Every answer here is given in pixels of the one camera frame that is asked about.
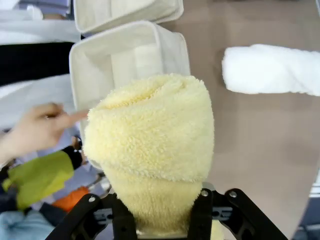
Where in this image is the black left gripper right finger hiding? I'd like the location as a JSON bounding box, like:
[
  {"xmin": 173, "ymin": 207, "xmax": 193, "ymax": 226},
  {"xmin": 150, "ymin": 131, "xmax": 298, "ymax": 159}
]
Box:
[{"xmin": 192, "ymin": 188, "xmax": 288, "ymax": 240}]

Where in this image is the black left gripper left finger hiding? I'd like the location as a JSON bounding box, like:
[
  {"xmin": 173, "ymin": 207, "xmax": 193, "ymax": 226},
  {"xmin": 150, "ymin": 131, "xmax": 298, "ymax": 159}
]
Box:
[{"xmin": 46, "ymin": 192, "xmax": 138, "ymax": 240}]

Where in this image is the yellow fluffy towel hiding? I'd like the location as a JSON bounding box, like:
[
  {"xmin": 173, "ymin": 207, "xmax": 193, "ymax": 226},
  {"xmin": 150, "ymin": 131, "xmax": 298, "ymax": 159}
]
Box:
[{"xmin": 82, "ymin": 73, "xmax": 225, "ymax": 240}]

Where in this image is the white towel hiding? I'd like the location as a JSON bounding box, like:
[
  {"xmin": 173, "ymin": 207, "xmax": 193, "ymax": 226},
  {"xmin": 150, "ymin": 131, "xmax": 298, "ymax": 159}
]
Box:
[{"xmin": 221, "ymin": 43, "xmax": 320, "ymax": 97}]

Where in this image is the person's bare hand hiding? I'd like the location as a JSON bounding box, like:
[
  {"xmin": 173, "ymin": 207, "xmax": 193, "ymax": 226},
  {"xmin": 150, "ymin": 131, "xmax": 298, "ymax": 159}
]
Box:
[{"xmin": 0, "ymin": 102, "xmax": 89, "ymax": 163}]

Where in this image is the orange cloth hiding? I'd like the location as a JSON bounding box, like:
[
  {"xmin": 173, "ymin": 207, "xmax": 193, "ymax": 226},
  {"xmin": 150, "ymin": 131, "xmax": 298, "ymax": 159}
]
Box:
[{"xmin": 52, "ymin": 186, "xmax": 90, "ymax": 213}]

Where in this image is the light blue cloth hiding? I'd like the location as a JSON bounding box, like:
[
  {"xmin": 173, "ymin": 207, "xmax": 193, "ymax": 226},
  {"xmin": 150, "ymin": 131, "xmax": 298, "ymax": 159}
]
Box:
[{"xmin": 0, "ymin": 210, "xmax": 55, "ymax": 240}]

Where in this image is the green cloth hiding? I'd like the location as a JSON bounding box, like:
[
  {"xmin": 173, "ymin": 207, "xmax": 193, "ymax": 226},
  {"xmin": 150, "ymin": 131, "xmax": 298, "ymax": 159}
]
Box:
[{"xmin": 1, "ymin": 150, "xmax": 75, "ymax": 211}]

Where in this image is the cream fabric basket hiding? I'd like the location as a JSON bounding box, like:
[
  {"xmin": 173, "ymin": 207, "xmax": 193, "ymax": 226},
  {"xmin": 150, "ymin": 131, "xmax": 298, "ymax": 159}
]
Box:
[
  {"xmin": 69, "ymin": 20, "xmax": 191, "ymax": 172},
  {"xmin": 73, "ymin": 0, "xmax": 185, "ymax": 34}
]

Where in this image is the person in white coat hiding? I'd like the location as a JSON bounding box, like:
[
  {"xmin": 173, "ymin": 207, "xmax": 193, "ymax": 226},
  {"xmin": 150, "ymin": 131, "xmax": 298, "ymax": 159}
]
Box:
[{"xmin": 0, "ymin": 0, "xmax": 82, "ymax": 132}]

